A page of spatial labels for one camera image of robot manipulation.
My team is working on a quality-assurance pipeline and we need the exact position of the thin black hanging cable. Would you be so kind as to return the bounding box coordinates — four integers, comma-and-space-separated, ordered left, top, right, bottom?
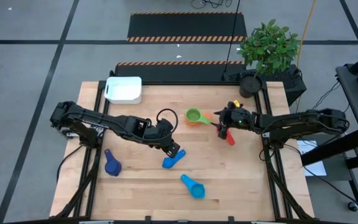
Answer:
221, 0, 241, 81

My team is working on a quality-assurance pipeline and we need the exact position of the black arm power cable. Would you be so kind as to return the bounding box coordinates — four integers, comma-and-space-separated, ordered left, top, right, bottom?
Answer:
56, 143, 85, 185

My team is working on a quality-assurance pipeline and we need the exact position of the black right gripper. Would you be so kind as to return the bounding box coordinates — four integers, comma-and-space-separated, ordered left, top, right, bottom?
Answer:
211, 101, 257, 140

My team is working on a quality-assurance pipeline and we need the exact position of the white plastic basket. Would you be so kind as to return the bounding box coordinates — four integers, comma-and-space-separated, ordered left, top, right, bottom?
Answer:
104, 76, 143, 105

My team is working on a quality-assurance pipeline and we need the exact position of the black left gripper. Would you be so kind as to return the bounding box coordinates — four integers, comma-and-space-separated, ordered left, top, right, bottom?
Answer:
144, 118, 181, 159

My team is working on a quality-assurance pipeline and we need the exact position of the orange measuring cup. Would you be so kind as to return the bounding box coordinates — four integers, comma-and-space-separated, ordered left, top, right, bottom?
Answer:
185, 112, 213, 127

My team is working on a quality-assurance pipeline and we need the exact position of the dark blue measuring cup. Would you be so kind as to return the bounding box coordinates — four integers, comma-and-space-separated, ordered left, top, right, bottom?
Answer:
104, 149, 122, 177

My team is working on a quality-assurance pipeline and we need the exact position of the black equipment box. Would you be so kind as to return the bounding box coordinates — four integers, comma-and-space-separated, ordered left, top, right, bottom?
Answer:
224, 63, 308, 107

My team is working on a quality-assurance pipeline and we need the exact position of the white paper sheet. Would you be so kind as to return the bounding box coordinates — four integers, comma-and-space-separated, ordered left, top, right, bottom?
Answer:
296, 139, 328, 177

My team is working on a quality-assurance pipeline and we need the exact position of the green leafy plant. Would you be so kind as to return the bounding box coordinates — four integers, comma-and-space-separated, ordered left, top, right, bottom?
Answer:
237, 19, 301, 78

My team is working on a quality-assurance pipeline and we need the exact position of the green measuring cup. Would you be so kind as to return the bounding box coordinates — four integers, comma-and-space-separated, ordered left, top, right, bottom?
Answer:
185, 107, 211, 125

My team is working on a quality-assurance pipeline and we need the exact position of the black aluminium rig frame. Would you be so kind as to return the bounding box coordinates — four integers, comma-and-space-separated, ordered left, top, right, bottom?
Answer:
54, 80, 315, 220

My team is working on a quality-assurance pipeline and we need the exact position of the yellow cable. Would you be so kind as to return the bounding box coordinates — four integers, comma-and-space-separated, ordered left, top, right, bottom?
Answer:
296, 0, 318, 69

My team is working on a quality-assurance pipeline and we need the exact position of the black hazard-striped floor mat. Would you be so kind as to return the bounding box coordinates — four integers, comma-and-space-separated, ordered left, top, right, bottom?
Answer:
114, 60, 247, 84
127, 11, 247, 44

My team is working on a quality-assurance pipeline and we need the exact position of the red measuring cup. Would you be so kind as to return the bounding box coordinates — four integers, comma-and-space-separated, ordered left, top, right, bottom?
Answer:
216, 127, 236, 147

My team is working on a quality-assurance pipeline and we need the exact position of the black cable coil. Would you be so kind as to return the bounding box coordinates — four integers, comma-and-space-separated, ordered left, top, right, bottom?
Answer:
191, 0, 233, 9

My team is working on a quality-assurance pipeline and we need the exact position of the black plant pot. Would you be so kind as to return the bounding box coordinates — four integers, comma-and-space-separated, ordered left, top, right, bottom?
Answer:
239, 75, 263, 99

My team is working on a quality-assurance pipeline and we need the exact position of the small blue measuring cup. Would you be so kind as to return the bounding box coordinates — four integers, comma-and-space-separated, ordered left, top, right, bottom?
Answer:
162, 149, 187, 170

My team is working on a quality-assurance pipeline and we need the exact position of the light blue measuring cup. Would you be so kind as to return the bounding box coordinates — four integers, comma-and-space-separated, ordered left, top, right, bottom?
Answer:
180, 174, 206, 200

